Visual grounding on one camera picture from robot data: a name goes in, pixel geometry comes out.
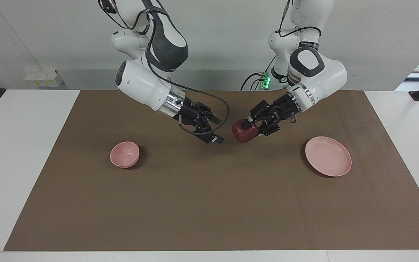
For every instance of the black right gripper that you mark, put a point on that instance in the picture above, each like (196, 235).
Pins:
(190, 113)

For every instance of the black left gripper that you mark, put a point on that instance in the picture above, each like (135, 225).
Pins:
(284, 108)

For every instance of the dark red apple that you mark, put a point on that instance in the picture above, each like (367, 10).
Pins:
(244, 134)

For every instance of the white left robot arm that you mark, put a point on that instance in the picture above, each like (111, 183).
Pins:
(322, 72)

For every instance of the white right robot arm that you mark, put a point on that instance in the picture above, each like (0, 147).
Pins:
(140, 83)

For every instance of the pink plate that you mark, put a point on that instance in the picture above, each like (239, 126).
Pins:
(327, 156)

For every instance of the pink bowl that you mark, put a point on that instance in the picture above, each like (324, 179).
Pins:
(123, 155)

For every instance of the brown table mat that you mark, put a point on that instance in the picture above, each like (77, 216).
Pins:
(209, 203)

